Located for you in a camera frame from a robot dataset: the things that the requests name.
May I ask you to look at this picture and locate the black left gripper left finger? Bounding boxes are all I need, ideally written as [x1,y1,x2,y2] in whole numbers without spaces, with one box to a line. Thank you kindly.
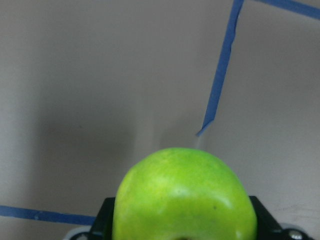
[88,197,115,240]

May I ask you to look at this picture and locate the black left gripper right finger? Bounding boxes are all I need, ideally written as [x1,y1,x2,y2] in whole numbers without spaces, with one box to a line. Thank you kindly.
[249,195,283,240]

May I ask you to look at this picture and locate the green apple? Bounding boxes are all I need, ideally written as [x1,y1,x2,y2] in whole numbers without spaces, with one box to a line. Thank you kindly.
[112,148,258,240]

